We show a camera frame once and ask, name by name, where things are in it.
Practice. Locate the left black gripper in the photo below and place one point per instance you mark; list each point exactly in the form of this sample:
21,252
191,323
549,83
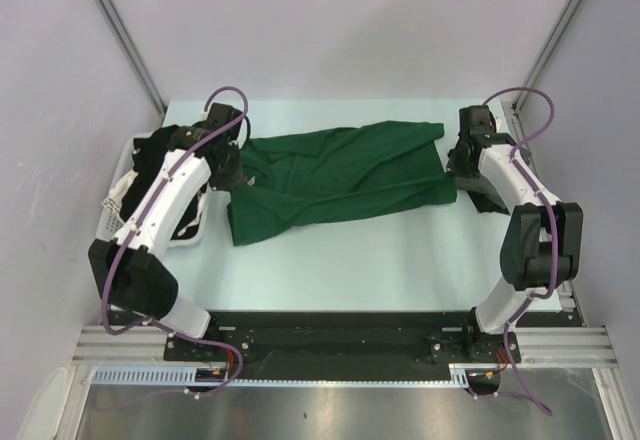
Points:
232,180

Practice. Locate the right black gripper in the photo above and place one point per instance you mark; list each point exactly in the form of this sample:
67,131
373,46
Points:
455,167

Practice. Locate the green t shirt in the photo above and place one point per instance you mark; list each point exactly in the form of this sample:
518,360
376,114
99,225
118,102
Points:
337,175

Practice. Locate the white plastic basket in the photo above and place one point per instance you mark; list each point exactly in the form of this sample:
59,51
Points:
110,221

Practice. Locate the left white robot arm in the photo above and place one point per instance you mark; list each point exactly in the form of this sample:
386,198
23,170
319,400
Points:
128,268

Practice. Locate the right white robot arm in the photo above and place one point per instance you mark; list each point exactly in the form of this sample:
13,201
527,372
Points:
542,244

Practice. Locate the black t shirt in basket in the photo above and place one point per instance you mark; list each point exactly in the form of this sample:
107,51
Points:
148,157

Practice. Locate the white t shirt in basket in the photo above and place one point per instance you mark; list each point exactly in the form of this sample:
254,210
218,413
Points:
189,224

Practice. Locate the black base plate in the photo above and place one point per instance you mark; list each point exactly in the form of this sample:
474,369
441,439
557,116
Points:
353,369

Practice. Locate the right aluminium corner post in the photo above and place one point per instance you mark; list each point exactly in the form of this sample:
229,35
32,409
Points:
564,21

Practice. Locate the aluminium corner post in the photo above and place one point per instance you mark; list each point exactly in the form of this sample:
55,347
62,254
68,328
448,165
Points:
564,21
126,43

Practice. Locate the blue slotted cable duct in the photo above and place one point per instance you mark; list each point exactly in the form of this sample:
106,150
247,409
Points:
144,375

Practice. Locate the left aluminium corner post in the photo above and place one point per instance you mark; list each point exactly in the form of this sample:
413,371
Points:
126,43

